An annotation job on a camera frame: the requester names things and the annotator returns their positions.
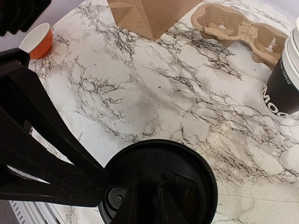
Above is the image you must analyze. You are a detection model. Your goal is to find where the stack of black paper cups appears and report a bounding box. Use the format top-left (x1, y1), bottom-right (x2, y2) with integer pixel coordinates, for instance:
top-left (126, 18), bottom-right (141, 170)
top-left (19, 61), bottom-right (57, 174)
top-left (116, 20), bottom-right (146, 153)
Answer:
top-left (262, 19), bottom-right (299, 118)

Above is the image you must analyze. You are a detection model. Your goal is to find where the aluminium front rail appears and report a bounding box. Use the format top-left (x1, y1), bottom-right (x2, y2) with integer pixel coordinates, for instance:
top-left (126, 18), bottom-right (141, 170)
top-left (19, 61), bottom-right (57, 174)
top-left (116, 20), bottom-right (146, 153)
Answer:
top-left (9, 201), bottom-right (65, 224)

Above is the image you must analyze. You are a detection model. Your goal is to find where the cardboard cup carrier tray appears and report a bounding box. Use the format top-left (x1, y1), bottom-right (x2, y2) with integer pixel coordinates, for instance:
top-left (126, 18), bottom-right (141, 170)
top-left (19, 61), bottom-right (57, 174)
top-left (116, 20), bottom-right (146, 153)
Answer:
top-left (191, 3), bottom-right (288, 69)

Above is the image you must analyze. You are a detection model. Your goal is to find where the black plastic cup lid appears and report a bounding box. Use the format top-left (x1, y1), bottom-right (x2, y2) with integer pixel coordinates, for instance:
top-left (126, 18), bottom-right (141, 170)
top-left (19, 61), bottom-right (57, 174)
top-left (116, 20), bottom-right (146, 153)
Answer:
top-left (99, 140), bottom-right (218, 224)

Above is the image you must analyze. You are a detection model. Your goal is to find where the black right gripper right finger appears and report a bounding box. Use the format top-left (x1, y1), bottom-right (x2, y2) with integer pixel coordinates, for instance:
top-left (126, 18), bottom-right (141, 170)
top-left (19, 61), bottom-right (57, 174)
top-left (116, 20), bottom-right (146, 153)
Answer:
top-left (153, 183), bottom-right (187, 224)

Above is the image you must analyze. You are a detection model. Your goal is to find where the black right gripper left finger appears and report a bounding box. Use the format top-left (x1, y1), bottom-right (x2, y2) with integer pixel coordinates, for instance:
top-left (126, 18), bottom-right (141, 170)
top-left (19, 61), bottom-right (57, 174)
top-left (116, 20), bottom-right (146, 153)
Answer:
top-left (112, 182), bottom-right (154, 224)

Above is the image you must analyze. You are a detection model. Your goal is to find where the brown paper bag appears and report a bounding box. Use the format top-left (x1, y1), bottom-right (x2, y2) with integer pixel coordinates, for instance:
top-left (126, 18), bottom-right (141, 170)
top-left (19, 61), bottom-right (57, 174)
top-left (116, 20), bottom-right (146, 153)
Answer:
top-left (108, 0), bottom-right (201, 41)

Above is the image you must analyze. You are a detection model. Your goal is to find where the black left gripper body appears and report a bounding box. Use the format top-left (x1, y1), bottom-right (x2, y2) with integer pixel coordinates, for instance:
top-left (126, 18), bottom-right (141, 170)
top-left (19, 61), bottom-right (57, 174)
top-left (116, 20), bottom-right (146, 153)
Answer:
top-left (0, 0), bottom-right (51, 36)

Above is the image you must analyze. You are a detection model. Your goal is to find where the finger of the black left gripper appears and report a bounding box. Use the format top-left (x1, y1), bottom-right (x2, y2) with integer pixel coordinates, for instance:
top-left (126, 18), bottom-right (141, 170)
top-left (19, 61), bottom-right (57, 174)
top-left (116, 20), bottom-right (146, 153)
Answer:
top-left (0, 48), bottom-right (108, 207)

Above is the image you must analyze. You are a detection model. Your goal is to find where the orange paper bowl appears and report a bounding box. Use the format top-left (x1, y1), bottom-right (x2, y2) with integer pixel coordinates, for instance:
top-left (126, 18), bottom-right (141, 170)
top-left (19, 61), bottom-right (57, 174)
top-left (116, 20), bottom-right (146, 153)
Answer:
top-left (19, 23), bottom-right (53, 60)

